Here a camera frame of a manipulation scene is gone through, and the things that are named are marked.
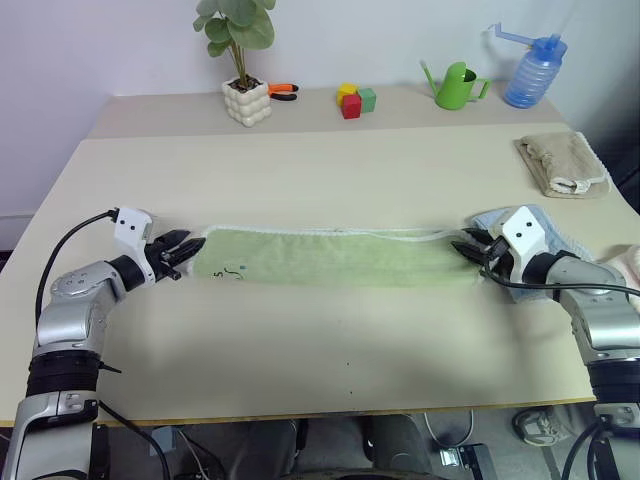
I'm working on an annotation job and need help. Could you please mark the white bubble plant pot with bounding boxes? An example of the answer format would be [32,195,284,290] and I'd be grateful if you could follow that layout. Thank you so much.
[221,75,273,129]

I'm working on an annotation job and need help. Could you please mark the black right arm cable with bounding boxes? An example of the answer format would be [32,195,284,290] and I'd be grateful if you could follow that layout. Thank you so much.
[478,238,640,304]

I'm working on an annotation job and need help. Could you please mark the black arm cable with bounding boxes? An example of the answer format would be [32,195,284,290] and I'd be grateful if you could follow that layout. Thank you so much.
[35,209,119,321]
[478,238,640,304]

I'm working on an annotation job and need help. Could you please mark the folded beige towel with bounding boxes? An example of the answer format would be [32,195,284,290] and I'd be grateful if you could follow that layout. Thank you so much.
[514,130,612,199]

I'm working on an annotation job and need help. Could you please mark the light blue towel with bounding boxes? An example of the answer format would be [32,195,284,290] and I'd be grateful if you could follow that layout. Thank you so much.
[466,203,596,305]

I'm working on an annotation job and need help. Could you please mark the white thin cable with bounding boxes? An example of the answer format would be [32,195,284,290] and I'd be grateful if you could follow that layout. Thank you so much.
[423,408,476,448]

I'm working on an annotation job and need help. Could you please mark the green leafy plant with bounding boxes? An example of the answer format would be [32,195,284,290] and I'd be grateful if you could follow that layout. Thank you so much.
[193,0,277,90]

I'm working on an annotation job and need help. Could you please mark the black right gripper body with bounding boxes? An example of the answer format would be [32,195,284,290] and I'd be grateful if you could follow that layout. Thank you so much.
[479,236,517,282]

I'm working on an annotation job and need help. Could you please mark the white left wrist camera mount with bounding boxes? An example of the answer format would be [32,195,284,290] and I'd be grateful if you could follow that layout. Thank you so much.
[110,206,157,281]

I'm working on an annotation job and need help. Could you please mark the orange handled pliers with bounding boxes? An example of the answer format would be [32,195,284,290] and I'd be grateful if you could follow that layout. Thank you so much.
[267,82,302,102]

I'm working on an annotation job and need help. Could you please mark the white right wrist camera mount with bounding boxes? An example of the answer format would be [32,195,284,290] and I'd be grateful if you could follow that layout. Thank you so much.
[498,204,547,285]

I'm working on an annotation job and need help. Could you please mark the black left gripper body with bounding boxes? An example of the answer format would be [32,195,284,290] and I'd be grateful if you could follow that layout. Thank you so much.
[144,238,185,284]

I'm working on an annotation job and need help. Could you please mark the green watering can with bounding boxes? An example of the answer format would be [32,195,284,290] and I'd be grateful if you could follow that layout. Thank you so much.
[421,60,494,111]

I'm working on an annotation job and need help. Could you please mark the light green towel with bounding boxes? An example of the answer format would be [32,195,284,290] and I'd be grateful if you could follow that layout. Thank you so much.
[191,223,482,292]

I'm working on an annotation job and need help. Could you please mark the dark rounded shape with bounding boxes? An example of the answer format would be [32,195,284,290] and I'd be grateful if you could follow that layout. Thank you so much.
[357,413,436,480]

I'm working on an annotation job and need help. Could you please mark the grey sneaker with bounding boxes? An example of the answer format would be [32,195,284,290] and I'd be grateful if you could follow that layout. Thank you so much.
[513,405,574,447]

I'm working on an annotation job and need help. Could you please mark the blue plastic spray bottle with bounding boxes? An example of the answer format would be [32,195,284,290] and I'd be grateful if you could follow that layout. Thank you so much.
[481,21,569,108]

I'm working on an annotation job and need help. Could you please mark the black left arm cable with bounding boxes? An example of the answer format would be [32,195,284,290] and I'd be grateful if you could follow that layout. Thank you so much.
[35,209,119,321]

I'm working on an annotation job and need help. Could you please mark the pale pink towel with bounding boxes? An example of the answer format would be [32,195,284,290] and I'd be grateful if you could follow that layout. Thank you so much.
[593,244,640,314]

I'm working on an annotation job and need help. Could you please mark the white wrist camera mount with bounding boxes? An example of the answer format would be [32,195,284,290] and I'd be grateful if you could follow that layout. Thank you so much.
[110,206,157,281]
[498,204,547,285]

